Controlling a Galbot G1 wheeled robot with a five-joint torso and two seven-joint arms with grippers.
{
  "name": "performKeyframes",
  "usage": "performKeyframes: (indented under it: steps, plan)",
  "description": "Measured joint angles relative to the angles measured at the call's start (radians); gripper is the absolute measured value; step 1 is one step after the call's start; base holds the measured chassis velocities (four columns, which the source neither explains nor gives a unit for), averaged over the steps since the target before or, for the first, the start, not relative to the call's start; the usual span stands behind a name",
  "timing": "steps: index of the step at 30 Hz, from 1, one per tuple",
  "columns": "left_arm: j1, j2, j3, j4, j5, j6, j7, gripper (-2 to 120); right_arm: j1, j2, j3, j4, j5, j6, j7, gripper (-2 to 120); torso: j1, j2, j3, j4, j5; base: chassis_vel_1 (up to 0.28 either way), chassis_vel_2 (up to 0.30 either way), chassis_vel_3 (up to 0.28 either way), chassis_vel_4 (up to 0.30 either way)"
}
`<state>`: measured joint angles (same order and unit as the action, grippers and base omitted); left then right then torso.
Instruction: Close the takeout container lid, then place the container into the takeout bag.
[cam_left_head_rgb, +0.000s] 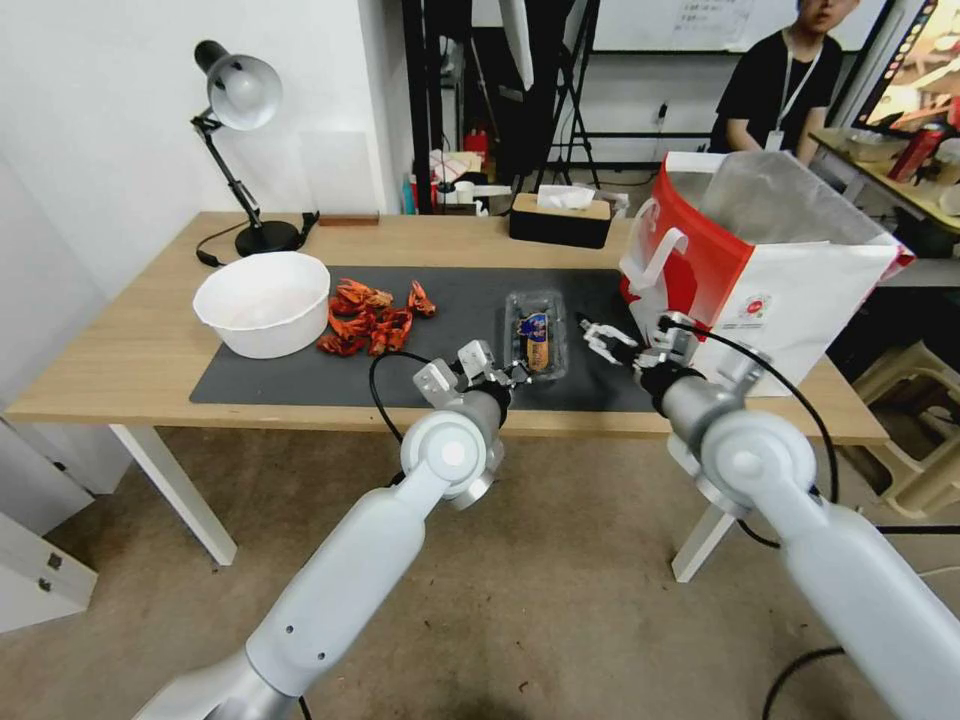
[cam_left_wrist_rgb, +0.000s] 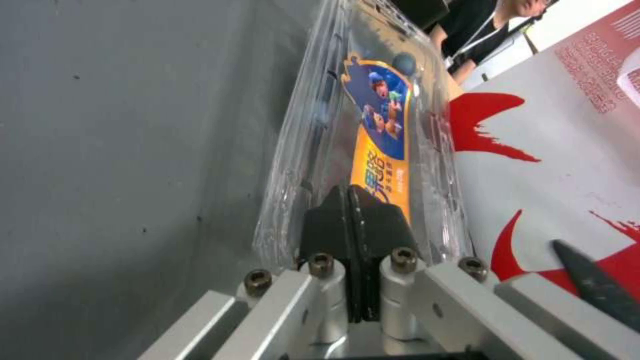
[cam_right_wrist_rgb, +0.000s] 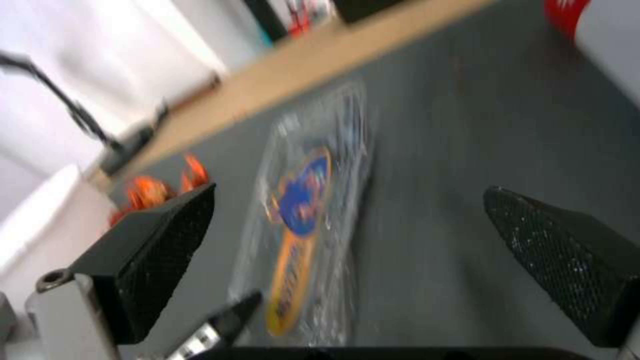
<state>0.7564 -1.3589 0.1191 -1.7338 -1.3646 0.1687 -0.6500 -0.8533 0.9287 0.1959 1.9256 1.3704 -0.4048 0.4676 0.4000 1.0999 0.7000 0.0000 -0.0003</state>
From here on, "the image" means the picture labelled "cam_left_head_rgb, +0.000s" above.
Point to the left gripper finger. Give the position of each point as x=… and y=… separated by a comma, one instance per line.
x=528, y=379
x=523, y=368

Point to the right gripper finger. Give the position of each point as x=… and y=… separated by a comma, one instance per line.
x=604, y=351
x=598, y=328

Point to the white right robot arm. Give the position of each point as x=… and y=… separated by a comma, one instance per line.
x=825, y=555

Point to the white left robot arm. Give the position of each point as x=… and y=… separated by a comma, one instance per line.
x=337, y=570

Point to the clear plastic takeout container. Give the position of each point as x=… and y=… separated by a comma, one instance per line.
x=535, y=337

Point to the black tissue box wooden lid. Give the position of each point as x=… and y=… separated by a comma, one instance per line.
x=560, y=219

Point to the red and white takeout bag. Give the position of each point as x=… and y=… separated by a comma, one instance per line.
x=757, y=262

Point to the wrapped snack with blue label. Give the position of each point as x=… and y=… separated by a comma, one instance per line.
x=535, y=341

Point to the dark grey table mat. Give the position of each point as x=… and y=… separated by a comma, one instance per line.
x=450, y=360

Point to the red crayfish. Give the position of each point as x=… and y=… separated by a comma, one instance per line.
x=392, y=322
x=376, y=297
x=424, y=298
x=339, y=346
x=347, y=294
x=352, y=324
x=384, y=345

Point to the black folding stand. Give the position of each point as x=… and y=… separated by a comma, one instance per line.
x=574, y=112

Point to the white plastic bowl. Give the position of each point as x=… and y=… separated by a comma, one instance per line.
x=262, y=304

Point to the beige plastic stool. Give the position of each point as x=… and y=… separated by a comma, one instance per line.
x=919, y=420

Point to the side desk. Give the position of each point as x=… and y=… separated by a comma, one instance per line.
x=885, y=180

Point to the person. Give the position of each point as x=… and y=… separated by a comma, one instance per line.
x=780, y=82

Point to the whiteboard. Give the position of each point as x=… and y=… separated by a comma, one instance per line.
x=675, y=26

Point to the wooden table white legs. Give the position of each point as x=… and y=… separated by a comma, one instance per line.
x=150, y=337

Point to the black desk lamp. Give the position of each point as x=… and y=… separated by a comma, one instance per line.
x=240, y=90

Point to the display screen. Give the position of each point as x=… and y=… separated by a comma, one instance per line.
x=911, y=67

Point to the white cabinet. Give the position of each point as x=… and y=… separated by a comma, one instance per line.
x=37, y=540

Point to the black metal shelf frame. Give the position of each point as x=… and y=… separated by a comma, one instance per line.
x=427, y=105

